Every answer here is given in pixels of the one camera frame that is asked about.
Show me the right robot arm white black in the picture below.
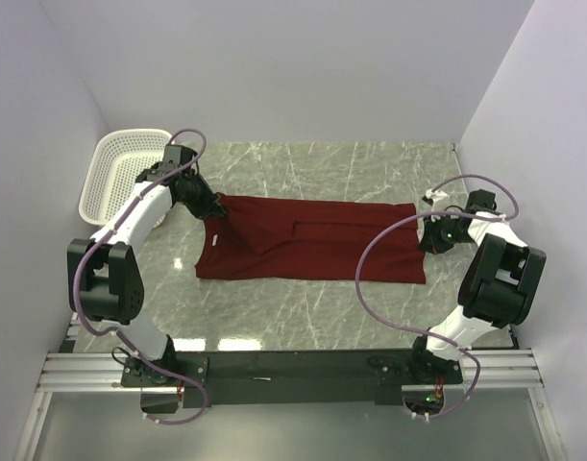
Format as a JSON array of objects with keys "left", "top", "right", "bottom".
[{"left": 406, "top": 189, "right": 547, "bottom": 383}]

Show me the dark red t shirt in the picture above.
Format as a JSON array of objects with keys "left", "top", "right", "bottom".
[{"left": 195, "top": 195, "right": 426, "bottom": 284}]

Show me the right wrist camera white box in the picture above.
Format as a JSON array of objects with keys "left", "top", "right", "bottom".
[{"left": 422, "top": 188, "right": 450, "bottom": 209}]

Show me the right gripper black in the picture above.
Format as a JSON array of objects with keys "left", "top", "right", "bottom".
[{"left": 419, "top": 210, "right": 476, "bottom": 255}]

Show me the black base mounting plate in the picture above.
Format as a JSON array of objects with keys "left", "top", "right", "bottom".
[{"left": 121, "top": 348, "right": 462, "bottom": 408}]

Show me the aluminium frame rail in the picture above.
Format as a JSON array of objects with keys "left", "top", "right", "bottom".
[{"left": 15, "top": 330, "right": 566, "bottom": 460}]

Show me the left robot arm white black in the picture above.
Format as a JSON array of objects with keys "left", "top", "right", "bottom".
[{"left": 67, "top": 143, "right": 227, "bottom": 386}]

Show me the white perforated plastic basket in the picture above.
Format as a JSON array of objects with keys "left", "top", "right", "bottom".
[{"left": 79, "top": 129, "right": 171, "bottom": 227}]

